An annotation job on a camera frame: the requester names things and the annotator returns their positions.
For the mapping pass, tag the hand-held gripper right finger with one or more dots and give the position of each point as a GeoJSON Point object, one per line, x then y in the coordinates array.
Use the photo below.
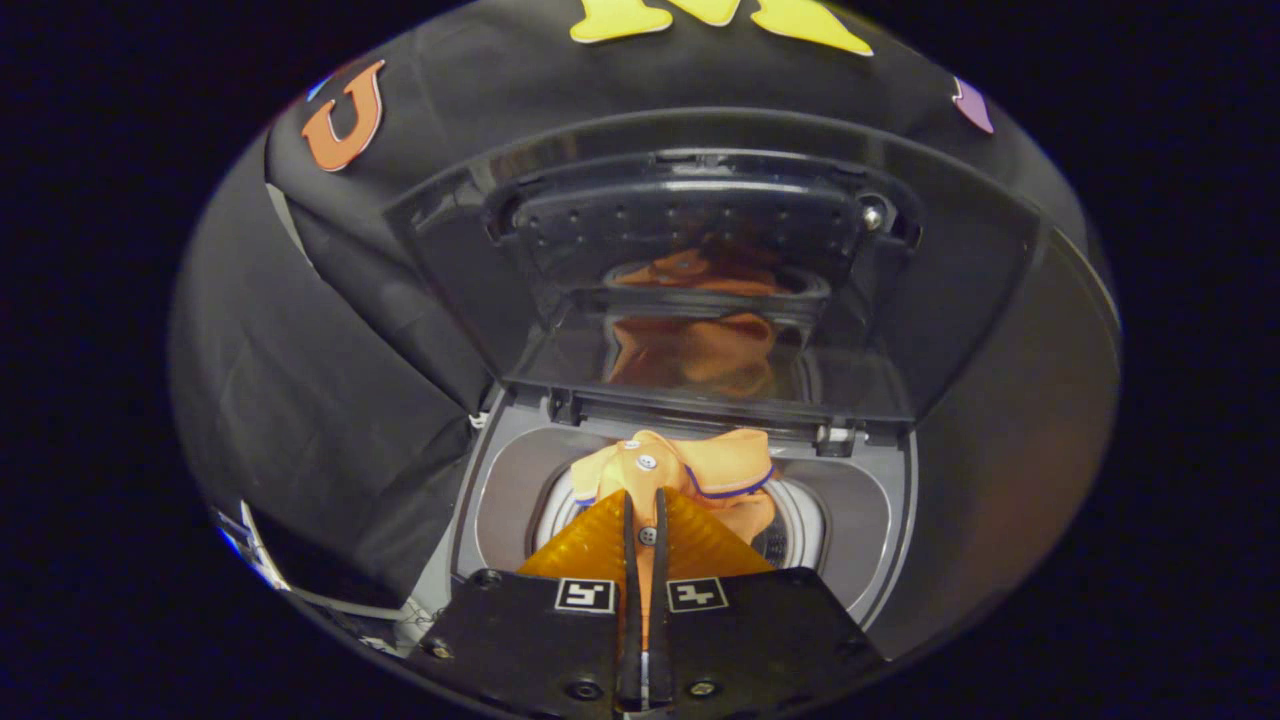
{"type": "Point", "coordinates": [760, 630]}

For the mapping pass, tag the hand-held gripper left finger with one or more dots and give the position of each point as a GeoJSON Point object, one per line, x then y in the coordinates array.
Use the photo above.
{"type": "Point", "coordinates": [530, 630]}

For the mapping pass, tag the orange polo shirt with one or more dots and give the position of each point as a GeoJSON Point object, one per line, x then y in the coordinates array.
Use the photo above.
{"type": "Point", "coordinates": [725, 470]}

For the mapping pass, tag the dark glass washing machine lid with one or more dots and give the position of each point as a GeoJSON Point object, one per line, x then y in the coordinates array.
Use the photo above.
{"type": "Point", "coordinates": [950, 300]}

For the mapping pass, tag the black backdrop cloth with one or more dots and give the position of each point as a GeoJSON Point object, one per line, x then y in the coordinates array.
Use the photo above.
{"type": "Point", "coordinates": [330, 380]}

